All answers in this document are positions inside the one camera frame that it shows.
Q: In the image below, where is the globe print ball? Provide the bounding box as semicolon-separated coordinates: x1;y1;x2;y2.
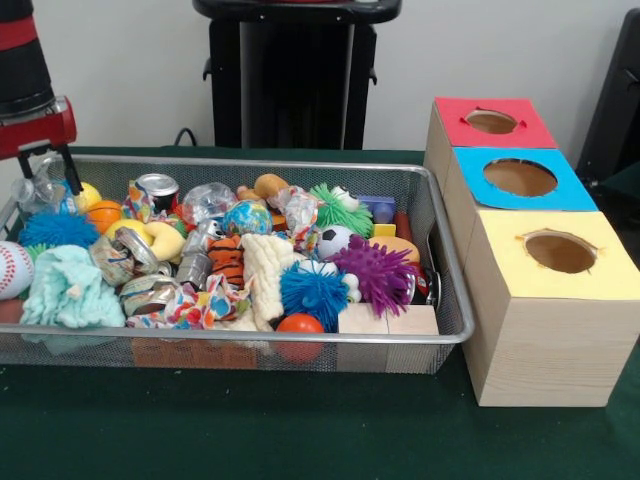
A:
222;199;275;236

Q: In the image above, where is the blue spiky ball with eyes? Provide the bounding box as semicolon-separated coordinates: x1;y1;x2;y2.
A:
278;259;361;334

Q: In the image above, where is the small soccer ball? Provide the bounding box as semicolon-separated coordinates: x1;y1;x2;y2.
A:
317;225;355;261

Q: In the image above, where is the smooth orange ball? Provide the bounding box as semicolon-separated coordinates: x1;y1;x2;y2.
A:
273;313;327;365

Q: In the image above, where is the shallow mesh bin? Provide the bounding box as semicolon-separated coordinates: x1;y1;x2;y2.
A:
0;153;476;375

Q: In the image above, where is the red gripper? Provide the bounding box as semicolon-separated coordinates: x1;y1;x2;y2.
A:
0;97;85;197

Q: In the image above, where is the dark green table cloth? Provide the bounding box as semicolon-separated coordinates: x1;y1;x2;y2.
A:
0;144;640;480

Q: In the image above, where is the black soda can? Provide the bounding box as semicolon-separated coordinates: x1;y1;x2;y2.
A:
134;173;180;215

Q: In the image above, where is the crushed clear bottle blue label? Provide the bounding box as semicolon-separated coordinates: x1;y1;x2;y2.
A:
10;162;84;216

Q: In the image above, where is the white baseball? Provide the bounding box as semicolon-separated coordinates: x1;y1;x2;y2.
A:
0;241;36;301

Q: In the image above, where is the wooden box with three holes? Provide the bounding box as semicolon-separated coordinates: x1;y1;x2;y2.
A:
423;96;640;409

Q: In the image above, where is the green covered side table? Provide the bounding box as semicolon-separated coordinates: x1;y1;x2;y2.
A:
592;160;640;211

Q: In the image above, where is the mint green cloth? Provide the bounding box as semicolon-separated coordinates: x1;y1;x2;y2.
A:
19;244;127;330

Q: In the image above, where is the yellow ball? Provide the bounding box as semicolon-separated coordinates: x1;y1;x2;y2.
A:
74;182;104;211

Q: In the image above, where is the black upright stand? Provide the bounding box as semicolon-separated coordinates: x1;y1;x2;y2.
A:
574;7;640;176

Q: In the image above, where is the purple spiky ball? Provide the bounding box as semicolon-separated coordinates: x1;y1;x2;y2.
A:
327;234;419;319

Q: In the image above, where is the green spiky ball with eyes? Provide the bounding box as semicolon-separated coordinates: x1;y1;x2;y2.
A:
308;182;376;239

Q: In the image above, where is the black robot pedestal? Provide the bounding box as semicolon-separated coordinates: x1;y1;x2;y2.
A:
192;0;404;150

